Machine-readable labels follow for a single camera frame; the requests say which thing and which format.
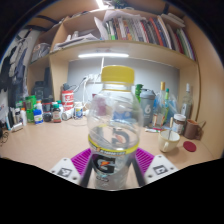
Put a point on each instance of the tall clear glass bottle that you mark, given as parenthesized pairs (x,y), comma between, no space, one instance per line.
(187,105)

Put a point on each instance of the white wall power strip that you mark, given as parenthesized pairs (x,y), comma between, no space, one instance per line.
(93,78)

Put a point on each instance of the clear bottle with gold cap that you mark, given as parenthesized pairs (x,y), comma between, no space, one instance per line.
(161,106)

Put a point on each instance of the white jar with blue lid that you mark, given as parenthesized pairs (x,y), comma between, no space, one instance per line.
(38,117)

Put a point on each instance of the black jug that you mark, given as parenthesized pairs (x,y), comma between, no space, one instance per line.
(38,90)

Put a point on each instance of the brown mug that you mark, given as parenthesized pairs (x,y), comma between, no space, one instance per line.
(191,129)

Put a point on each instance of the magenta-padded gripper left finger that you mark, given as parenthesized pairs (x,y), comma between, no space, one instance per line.
(80,161)

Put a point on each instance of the clear bottle with green cap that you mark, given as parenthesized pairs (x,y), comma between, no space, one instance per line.
(167,96)

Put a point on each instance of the red and white canister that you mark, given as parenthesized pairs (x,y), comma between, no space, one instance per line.
(67,100)

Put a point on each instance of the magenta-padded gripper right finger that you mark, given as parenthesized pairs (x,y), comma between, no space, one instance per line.
(146,161)

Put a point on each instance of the brown jar with white lid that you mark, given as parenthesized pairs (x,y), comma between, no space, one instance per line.
(179,125)

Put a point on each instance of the flat round red coaster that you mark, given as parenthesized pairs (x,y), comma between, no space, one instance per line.
(189,146)

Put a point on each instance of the metal spoon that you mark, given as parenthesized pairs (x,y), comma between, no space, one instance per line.
(171,125)

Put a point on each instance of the green plastic container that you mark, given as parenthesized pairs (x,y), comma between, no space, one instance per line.
(30,106)

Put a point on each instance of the cream ceramic mug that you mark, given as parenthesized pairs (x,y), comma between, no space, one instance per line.
(168,143)

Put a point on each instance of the hanging dark clothes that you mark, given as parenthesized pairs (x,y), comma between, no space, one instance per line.
(18,66)

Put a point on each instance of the white bottle with blue label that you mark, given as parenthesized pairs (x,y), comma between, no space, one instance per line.
(78,111)

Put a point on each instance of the ceiling tube light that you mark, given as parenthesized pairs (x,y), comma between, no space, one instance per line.
(100,3)

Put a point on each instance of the clear yellow-capped drink bottle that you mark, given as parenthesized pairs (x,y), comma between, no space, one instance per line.
(115,133)

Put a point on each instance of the dark bottle with red label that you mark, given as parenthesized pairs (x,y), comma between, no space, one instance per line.
(56,114)

